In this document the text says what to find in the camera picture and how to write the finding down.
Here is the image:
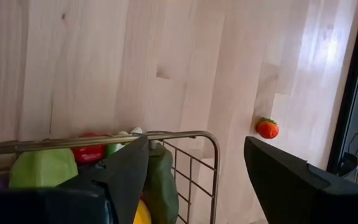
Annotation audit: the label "red strawberry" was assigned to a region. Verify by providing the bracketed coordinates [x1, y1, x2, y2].
[255, 116, 280, 140]

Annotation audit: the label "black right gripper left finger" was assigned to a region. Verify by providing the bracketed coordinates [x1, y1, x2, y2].
[0, 134, 150, 224]

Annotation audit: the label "yellow bell pepper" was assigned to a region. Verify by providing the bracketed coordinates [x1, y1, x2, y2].
[132, 198, 153, 224]

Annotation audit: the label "metal wire basket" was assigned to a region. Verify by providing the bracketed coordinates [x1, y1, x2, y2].
[0, 130, 221, 224]

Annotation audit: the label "large green cucumber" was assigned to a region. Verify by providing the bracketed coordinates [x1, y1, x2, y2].
[8, 148, 79, 189]

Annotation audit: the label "small red pepper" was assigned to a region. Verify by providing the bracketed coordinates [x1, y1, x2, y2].
[71, 133, 107, 165]

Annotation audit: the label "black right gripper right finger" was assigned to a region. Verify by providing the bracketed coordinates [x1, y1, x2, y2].
[243, 136, 358, 224]

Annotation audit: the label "dark green cucumber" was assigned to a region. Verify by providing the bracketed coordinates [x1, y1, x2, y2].
[142, 143, 180, 224]

